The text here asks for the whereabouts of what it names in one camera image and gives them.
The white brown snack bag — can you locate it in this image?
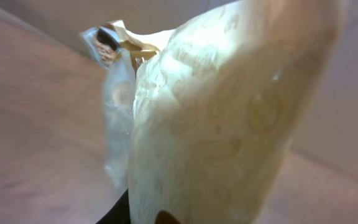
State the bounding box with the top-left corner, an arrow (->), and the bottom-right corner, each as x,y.
81,0 -> 346,224

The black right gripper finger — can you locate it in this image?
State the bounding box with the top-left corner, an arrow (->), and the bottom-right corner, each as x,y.
96,190 -> 131,224

